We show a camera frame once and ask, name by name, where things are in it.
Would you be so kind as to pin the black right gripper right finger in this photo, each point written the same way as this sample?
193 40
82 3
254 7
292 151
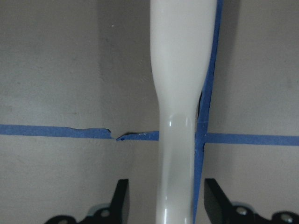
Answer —
220 210

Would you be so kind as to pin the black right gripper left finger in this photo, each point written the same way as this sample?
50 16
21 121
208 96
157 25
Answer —
114 213

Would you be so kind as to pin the white hand brush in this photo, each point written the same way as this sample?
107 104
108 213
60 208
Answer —
181 39

